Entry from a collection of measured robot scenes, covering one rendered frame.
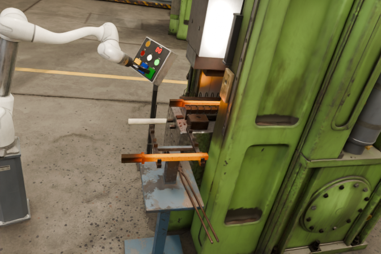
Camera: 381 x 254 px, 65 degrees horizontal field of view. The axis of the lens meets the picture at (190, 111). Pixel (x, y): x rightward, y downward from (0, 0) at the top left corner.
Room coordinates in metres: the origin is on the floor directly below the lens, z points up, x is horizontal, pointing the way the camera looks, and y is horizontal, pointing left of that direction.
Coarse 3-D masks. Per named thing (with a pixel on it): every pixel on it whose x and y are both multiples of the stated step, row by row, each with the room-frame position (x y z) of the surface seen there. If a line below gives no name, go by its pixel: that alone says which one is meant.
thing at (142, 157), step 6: (126, 156) 1.06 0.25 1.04; (132, 156) 1.06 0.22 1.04; (138, 156) 1.07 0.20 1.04; (144, 156) 1.08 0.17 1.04; (150, 156) 1.09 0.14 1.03; (156, 156) 1.10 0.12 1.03; (162, 156) 1.11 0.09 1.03; (168, 156) 1.12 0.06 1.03; (174, 156) 1.12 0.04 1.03; (180, 156) 1.13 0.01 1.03; (186, 156) 1.14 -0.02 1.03; (192, 156) 1.15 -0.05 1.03; (198, 156) 1.16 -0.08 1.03; (204, 156) 1.17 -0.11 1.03; (126, 162) 1.05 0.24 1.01; (132, 162) 1.06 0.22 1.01; (138, 162) 1.07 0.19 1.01; (144, 162) 1.07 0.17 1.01
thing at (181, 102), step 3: (171, 99) 1.72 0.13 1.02; (174, 99) 1.72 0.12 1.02; (177, 99) 1.73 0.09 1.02; (180, 99) 1.74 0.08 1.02; (171, 102) 1.71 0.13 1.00; (174, 102) 1.71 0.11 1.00; (177, 102) 1.72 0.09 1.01; (180, 102) 1.73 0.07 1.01; (183, 102) 1.72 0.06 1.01; (186, 102) 1.74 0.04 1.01; (189, 102) 1.74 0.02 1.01; (192, 102) 1.75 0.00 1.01; (195, 102) 1.76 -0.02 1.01; (198, 102) 1.77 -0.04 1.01; (201, 102) 1.77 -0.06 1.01; (204, 102) 1.78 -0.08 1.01; (207, 102) 1.79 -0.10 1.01; (210, 102) 1.80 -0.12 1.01; (213, 102) 1.81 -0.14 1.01; (216, 102) 1.81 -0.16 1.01; (219, 102) 1.82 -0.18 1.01; (171, 105) 1.70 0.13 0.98; (174, 105) 1.71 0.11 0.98; (177, 105) 1.72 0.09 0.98; (180, 105) 1.73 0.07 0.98; (183, 105) 1.72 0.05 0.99
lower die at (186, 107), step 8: (184, 96) 1.87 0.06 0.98; (184, 104) 1.72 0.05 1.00; (192, 104) 1.73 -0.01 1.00; (200, 104) 1.75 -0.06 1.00; (208, 104) 1.77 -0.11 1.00; (216, 104) 1.80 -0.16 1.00; (184, 112) 1.70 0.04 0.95; (192, 112) 1.68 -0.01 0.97; (200, 112) 1.70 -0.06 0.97; (208, 112) 1.72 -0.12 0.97
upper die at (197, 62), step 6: (192, 48) 1.75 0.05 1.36; (186, 54) 1.85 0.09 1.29; (192, 54) 1.73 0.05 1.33; (192, 60) 1.71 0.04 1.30; (198, 60) 1.68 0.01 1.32; (204, 60) 1.69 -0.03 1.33; (210, 60) 1.70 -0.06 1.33; (216, 60) 1.71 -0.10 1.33; (222, 60) 1.73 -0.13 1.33; (192, 66) 1.69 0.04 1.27; (198, 66) 1.68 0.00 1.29; (204, 66) 1.69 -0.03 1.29; (210, 66) 1.70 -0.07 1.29; (216, 66) 1.72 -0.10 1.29; (222, 66) 1.73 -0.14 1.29
